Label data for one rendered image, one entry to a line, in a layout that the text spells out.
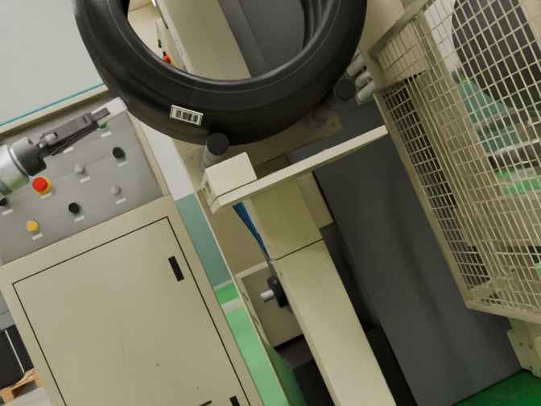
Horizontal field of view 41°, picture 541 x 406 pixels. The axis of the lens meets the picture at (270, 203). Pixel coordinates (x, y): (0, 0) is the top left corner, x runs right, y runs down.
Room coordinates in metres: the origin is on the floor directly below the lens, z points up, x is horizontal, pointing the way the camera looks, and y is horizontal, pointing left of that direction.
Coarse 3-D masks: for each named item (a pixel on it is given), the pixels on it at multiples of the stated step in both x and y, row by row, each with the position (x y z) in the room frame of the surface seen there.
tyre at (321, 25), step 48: (96, 0) 1.34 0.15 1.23; (336, 0) 1.40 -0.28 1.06; (96, 48) 1.37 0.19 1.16; (144, 48) 1.34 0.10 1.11; (336, 48) 1.40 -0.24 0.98; (144, 96) 1.37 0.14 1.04; (192, 96) 1.36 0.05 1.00; (240, 96) 1.37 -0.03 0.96; (288, 96) 1.39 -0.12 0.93; (240, 144) 1.60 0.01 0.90
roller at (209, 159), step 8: (216, 136) 1.40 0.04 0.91; (224, 136) 1.40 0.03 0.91; (208, 144) 1.40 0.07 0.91; (216, 144) 1.39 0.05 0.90; (224, 144) 1.40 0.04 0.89; (208, 152) 1.43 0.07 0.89; (216, 152) 1.39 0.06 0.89; (224, 152) 1.40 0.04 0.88; (208, 160) 1.53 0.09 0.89; (216, 160) 1.49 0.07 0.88
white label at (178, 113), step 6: (174, 108) 1.35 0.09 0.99; (180, 108) 1.35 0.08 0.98; (174, 114) 1.37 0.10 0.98; (180, 114) 1.37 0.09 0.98; (186, 114) 1.36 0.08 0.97; (192, 114) 1.36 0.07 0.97; (198, 114) 1.36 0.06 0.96; (186, 120) 1.38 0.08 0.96; (192, 120) 1.38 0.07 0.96; (198, 120) 1.37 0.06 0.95
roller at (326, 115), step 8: (344, 80) 1.44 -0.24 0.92; (336, 88) 1.43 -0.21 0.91; (344, 88) 1.43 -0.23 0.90; (352, 88) 1.44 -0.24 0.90; (328, 96) 1.49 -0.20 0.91; (336, 96) 1.44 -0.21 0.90; (344, 96) 1.43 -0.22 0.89; (352, 96) 1.43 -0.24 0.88; (320, 104) 1.58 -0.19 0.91; (328, 104) 1.51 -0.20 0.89; (336, 104) 1.48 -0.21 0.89; (344, 104) 1.47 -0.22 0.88; (312, 112) 1.67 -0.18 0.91; (320, 112) 1.60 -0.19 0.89; (328, 112) 1.57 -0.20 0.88; (336, 112) 1.57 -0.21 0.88; (312, 120) 1.70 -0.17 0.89; (320, 120) 1.66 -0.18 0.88
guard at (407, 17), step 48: (432, 0) 1.34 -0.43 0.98; (384, 48) 1.67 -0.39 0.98; (432, 48) 1.43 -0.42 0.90; (480, 48) 1.25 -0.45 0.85; (432, 96) 1.52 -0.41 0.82; (432, 144) 1.64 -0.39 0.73; (528, 144) 1.24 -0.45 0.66; (432, 192) 1.76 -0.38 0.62; (480, 240) 1.61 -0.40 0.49; (528, 240) 1.39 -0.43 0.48; (480, 288) 1.73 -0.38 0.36
